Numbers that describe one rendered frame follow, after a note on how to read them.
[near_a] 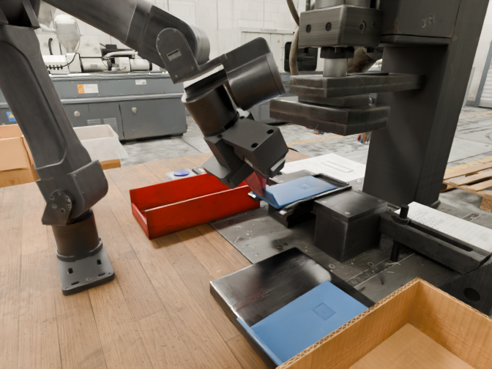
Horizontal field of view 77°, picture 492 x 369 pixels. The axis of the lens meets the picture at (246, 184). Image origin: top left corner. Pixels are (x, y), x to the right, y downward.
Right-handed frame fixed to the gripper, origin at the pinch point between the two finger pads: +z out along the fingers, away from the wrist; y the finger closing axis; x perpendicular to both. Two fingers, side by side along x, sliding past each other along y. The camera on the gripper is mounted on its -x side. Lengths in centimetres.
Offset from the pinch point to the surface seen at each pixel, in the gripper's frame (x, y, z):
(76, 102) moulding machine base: 440, -5, 48
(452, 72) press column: -8.3, 41.3, 3.9
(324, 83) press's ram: -5.1, 14.9, -11.0
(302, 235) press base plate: -2.1, 2.0, 13.6
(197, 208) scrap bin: 12.3, -8.7, 2.8
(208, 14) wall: 622, 322, 84
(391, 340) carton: -25.3, -4.5, 8.4
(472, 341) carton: -31.3, 0.7, 7.9
